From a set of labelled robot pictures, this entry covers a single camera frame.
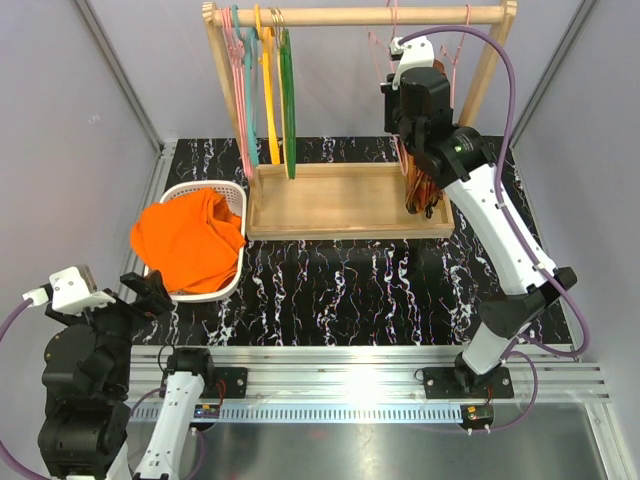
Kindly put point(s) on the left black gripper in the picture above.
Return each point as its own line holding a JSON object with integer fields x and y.
{"x": 153, "y": 277}

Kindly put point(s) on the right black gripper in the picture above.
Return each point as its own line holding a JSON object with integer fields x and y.
{"x": 390, "y": 99}

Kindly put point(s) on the pink wire hanger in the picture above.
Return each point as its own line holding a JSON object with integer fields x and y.
{"x": 378, "y": 46}
{"x": 235, "y": 51}
{"x": 453, "y": 60}

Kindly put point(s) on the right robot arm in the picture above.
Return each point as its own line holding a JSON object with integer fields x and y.
{"x": 458, "y": 160}

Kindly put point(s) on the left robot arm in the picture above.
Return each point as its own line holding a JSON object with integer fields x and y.
{"x": 87, "y": 376}

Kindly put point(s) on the camouflage orange trousers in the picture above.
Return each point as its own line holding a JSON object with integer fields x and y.
{"x": 422, "y": 192}

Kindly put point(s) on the yellow plastic hanger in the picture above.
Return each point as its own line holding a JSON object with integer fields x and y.
{"x": 266, "y": 38}

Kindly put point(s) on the teal plastic hanger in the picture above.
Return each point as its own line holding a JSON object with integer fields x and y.
{"x": 249, "y": 42}

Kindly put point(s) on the wooden tray base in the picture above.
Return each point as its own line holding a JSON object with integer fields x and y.
{"x": 338, "y": 201}

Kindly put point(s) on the white perforated plastic basket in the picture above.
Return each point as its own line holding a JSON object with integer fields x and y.
{"x": 235, "y": 200}

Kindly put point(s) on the wooden clothes rack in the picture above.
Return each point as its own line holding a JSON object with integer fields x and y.
{"x": 500, "y": 18}

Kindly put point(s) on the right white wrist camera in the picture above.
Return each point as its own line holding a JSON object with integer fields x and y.
{"x": 416, "y": 53}

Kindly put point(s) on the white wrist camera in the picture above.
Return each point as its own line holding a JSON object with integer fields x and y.
{"x": 69, "y": 292}
{"x": 416, "y": 53}

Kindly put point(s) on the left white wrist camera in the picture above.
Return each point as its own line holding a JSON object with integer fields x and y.
{"x": 69, "y": 292}

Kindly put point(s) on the aluminium mounting rail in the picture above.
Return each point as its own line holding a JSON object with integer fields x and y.
{"x": 384, "y": 384}

